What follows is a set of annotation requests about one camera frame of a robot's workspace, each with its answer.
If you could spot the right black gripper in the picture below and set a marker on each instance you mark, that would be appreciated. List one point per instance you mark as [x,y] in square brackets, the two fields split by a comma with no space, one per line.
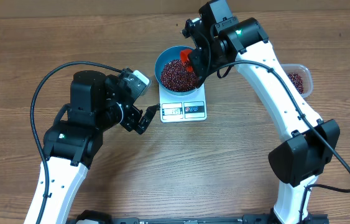
[198,59]

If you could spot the blue metal bowl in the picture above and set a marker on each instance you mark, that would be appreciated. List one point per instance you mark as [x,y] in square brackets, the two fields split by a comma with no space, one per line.
[165,57]

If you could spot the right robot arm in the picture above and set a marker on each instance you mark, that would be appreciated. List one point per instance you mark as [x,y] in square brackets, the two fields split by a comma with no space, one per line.
[307,141]

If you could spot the clear plastic container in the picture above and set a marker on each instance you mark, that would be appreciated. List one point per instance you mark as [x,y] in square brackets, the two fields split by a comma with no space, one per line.
[301,78]

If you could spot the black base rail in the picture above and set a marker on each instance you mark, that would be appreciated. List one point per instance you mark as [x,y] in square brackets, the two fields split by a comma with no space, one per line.
[90,216]

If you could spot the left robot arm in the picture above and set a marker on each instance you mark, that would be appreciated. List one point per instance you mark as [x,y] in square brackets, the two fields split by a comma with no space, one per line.
[97,103]

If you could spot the red scoop with blue handle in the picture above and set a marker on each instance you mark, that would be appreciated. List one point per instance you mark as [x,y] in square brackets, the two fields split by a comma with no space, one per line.
[185,60]

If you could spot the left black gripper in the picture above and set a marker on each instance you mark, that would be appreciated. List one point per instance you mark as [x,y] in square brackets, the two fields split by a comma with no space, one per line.
[132,122]

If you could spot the white digital kitchen scale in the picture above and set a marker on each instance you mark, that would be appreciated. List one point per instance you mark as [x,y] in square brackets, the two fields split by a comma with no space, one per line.
[182,106]

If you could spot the red beans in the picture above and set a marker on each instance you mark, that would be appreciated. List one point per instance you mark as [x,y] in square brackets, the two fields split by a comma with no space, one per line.
[174,77]

